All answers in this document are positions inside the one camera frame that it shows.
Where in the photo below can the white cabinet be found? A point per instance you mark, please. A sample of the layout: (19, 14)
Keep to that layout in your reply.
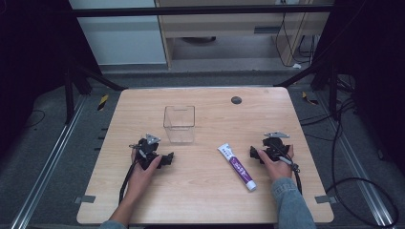
(121, 38)

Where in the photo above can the person's right hand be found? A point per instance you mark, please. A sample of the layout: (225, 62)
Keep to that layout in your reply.
(277, 168)

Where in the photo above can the white and purple toothpaste tube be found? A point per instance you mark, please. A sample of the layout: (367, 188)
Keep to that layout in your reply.
(237, 165)

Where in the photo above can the light wooden desk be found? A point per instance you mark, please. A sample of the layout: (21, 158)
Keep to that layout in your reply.
(223, 28)

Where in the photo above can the grey table bracket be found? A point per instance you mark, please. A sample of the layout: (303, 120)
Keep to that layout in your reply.
(325, 199)
(84, 199)

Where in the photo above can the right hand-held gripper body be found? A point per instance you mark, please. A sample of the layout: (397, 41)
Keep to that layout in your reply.
(276, 149)

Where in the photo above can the clear plastic container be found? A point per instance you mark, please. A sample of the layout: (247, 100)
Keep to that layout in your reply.
(179, 124)

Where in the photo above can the person's left hand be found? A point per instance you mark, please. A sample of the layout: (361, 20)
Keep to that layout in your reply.
(140, 178)

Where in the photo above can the black horizontal frame bar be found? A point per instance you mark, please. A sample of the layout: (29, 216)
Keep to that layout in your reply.
(191, 11)

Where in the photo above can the grey round table grommet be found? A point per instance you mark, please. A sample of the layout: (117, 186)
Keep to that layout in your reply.
(236, 100)

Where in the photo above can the aluminium floor rail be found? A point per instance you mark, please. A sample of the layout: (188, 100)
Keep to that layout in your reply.
(353, 159)
(47, 165)

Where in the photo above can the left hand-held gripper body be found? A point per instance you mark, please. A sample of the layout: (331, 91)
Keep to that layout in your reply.
(147, 152)

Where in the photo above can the yellow and black striped tape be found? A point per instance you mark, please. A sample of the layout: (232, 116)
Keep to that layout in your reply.
(102, 102)
(309, 99)

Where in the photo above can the black metal stand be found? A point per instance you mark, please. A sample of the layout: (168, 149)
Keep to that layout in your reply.
(328, 82)
(73, 86)

